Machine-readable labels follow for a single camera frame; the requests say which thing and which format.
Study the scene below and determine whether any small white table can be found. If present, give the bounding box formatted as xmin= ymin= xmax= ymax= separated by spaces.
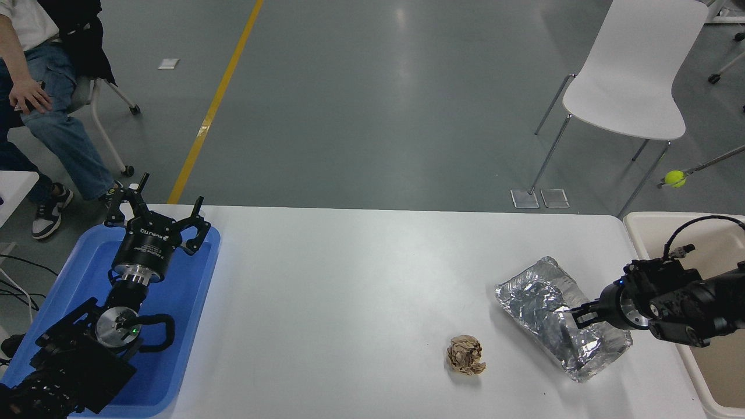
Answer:
xmin=0 ymin=171 xmax=40 ymax=229

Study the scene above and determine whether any large pale bin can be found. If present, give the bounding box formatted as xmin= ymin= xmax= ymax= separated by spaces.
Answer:
xmin=623 ymin=211 xmax=745 ymax=419

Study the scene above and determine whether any blue plastic tray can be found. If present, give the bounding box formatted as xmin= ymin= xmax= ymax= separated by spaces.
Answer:
xmin=0 ymin=224 xmax=222 ymax=418

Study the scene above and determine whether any person's hand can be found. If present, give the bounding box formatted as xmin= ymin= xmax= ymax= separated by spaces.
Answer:
xmin=9 ymin=76 xmax=54 ymax=113

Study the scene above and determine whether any white wheeled chair base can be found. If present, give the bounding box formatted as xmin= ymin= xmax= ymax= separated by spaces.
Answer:
xmin=704 ymin=0 xmax=745 ymax=86

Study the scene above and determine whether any white floor cable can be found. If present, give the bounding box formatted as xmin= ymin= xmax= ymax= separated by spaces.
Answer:
xmin=0 ymin=268 xmax=36 ymax=324

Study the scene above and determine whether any silver foil tray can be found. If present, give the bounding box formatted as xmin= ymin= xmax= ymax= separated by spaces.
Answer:
xmin=495 ymin=256 xmax=633 ymax=383

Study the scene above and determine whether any grey wheeled chair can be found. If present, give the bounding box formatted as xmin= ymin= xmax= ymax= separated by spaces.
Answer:
xmin=65 ymin=76 xmax=142 ymax=177

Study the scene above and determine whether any person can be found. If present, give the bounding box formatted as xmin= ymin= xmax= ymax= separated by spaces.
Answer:
xmin=0 ymin=0 xmax=126 ymax=240

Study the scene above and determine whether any metal rod with yellow ball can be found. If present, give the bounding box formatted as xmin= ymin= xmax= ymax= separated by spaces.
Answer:
xmin=657 ymin=144 xmax=745 ymax=189

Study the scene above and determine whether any black floor cable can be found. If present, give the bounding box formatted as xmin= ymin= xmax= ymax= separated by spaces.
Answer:
xmin=0 ymin=254 xmax=60 ymax=312

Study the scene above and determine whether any black jacket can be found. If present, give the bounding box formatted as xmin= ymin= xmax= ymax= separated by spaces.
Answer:
xmin=38 ymin=0 xmax=117 ymax=86

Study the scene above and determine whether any white chair with metal legs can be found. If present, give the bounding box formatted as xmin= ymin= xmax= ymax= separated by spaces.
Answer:
xmin=528 ymin=0 xmax=711 ymax=219

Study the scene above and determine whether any crumpled tan paper ball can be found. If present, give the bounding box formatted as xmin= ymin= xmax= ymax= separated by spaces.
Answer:
xmin=446 ymin=335 xmax=487 ymax=377

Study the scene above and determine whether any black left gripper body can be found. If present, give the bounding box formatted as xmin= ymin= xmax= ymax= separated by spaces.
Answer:
xmin=111 ymin=212 xmax=182 ymax=279

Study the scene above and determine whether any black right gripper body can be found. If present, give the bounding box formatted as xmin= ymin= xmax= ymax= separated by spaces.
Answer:
xmin=597 ymin=282 xmax=632 ymax=328

